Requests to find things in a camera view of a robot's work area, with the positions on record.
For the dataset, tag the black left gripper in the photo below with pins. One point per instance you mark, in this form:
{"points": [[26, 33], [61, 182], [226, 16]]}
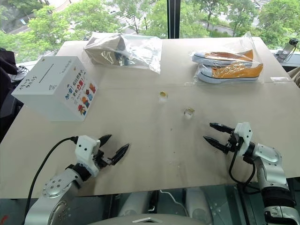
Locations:
{"points": [[103, 161]]}

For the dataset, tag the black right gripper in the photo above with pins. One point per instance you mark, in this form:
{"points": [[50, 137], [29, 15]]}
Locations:
{"points": [[231, 143]]}

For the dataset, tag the gold coin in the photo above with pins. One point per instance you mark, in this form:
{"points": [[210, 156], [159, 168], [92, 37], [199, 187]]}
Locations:
{"points": [[189, 109], [163, 94]]}

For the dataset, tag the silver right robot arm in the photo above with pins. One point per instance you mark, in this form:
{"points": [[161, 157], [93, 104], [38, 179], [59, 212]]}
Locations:
{"points": [[269, 157]]}

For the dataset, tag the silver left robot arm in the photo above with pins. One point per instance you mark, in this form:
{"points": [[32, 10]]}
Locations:
{"points": [[56, 187]]}

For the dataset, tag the white printed cardboard box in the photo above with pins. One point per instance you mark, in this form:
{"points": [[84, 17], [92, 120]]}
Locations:
{"points": [[54, 77]]}

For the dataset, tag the orange canvas sneaker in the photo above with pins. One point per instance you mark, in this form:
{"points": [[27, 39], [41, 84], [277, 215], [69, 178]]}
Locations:
{"points": [[225, 56], [234, 72]]}

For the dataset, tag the white rounded shape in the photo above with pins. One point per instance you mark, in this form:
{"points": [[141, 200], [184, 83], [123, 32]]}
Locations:
{"points": [[199, 204]]}

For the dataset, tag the grey curved robot torso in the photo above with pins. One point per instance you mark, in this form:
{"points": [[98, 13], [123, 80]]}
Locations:
{"points": [[117, 219]]}

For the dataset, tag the clear plastic bag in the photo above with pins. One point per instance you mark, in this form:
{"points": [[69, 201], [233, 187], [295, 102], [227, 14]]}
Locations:
{"points": [[145, 56]]}

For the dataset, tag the beige rounded object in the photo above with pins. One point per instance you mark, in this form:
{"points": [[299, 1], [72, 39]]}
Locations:
{"points": [[295, 77]]}

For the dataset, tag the brown cardboard box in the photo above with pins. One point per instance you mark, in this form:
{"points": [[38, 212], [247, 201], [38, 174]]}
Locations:
{"points": [[103, 49]]}

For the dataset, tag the orange sneakers in plastic bag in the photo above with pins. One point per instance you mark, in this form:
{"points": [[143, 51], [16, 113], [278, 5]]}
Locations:
{"points": [[248, 39]]}

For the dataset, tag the clear bottle black lid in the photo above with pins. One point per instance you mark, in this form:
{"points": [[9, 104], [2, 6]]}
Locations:
{"points": [[290, 47]]}

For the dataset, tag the large black object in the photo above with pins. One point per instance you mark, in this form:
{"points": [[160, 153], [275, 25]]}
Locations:
{"points": [[5, 70]]}

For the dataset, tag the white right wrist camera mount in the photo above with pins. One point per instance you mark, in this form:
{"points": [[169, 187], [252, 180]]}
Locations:
{"points": [[245, 136]]}

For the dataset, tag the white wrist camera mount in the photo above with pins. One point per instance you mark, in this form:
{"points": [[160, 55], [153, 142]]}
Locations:
{"points": [[245, 136], [85, 150]]}

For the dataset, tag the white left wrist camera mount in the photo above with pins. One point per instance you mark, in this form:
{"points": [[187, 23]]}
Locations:
{"points": [[85, 150]]}

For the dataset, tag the dark window frame post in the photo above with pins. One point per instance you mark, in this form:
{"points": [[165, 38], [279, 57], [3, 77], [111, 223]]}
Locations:
{"points": [[173, 18]]}

